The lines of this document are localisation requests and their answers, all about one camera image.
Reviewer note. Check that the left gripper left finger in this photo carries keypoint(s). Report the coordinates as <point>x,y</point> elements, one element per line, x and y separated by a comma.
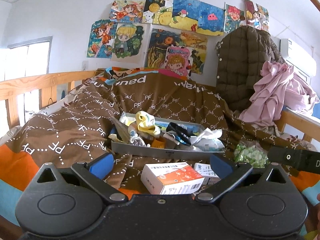
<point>91,176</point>

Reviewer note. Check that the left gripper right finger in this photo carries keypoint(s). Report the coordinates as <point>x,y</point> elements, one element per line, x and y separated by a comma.
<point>231,175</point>

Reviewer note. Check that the white fluffy cloth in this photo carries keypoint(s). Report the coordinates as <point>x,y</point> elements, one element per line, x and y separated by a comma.
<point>208,140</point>

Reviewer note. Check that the white cartoon print sock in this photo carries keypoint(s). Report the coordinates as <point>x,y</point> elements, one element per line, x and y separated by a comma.
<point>137,141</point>

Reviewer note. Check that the black sock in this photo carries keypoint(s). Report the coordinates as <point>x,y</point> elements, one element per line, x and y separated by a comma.
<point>183,132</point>

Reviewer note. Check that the yellow striped sock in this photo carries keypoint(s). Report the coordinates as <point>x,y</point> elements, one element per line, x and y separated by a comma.
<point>144,125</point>

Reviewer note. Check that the white small box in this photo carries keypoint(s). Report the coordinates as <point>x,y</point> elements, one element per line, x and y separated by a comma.
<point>210,177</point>

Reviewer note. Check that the jar of green stars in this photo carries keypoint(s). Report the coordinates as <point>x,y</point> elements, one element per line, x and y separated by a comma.
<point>251,152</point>

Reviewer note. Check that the brown PF patterned blanket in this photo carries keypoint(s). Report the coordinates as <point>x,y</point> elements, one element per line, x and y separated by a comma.
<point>76,128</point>

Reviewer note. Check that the grey tray with cartoon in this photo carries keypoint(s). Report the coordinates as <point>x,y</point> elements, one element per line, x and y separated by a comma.
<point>169,152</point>

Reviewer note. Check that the orange white medicine box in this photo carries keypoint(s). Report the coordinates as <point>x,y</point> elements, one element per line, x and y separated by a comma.
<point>171,178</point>

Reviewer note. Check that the pink cloth pile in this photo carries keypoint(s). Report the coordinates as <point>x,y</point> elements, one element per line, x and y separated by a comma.
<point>278,87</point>

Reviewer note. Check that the brown quilted jacket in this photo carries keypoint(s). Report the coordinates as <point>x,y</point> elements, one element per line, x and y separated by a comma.
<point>241,55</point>

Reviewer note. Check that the window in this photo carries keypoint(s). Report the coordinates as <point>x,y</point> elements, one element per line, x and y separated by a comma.
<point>25,59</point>

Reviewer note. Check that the wall air conditioner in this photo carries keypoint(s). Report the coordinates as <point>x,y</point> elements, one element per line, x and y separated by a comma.
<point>304,64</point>

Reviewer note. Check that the wooden bed rail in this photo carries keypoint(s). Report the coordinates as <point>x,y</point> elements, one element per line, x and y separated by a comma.
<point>47,87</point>

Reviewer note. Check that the cartoon wall posters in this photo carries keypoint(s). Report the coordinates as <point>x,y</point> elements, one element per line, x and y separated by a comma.
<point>168,35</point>

